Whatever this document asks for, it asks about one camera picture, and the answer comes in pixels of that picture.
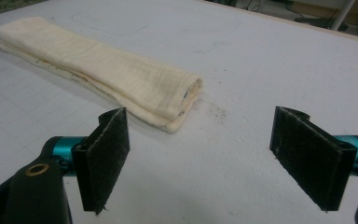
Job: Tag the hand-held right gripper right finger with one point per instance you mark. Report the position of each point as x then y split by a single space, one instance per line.
310 154

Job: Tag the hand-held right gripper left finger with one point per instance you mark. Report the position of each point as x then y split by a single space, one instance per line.
101 161

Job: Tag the cream cloth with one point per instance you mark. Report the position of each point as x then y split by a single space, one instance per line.
105 74

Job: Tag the white grid mat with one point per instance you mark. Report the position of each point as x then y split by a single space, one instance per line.
230 77

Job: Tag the white metal stand leg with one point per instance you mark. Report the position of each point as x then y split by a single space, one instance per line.
341 14

